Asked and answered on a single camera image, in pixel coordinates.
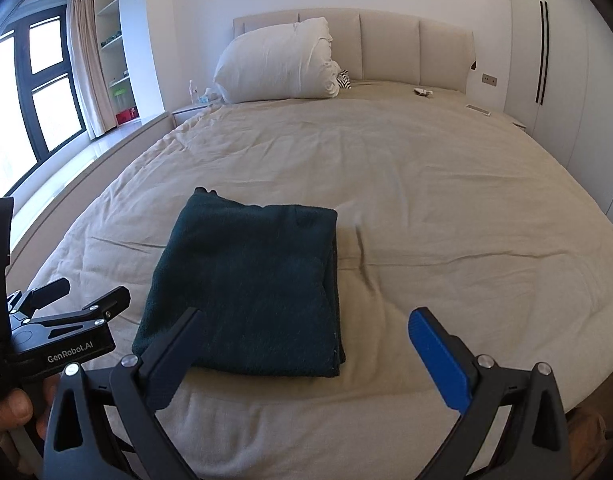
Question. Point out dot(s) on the red box on shelf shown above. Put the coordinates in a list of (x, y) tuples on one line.
[(126, 115)]

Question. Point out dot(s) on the white pillow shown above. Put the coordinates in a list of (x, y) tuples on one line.
[(285, 61)]

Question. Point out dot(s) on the cream bed duvet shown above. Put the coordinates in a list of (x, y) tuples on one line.
[(437, 206)]

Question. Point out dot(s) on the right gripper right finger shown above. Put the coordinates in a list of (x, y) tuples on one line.
[(534, 443)]

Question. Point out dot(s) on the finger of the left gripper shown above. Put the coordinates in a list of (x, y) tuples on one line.
[(100, 311), (27, 303)]

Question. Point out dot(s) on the person's left hand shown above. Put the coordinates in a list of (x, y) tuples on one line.
[(17, 409)]

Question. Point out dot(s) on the beige curtain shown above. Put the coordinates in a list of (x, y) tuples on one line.
[(88, 77)]

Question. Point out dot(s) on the black white patterned small cloth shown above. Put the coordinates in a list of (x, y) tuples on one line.
[(344, 82)]

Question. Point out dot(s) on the small item near headboard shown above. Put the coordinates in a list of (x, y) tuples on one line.
[(423, 92)]

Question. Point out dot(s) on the beige padded headboard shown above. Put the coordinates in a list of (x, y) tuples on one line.
[(387, 46)]

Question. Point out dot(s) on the white wall shelf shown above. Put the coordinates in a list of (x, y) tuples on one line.
[(112, 54)]

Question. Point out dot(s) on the plastic bottle on nightstand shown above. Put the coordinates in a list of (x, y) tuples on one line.
[(193, 93)]

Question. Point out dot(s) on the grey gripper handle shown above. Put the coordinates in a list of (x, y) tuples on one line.
[(30, 460)]

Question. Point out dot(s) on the wall socket plate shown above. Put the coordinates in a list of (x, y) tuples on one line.
[(489, 79)]

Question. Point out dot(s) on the black framed window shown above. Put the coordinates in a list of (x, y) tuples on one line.
[(39, 110)]

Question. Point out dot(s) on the white wardrobe with black handles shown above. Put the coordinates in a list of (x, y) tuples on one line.
[(561, 87)]

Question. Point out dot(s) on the dark teal knit sweater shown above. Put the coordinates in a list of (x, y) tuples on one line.
[(265, 279)]

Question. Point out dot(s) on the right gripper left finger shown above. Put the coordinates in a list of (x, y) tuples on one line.
[(79, 441)]

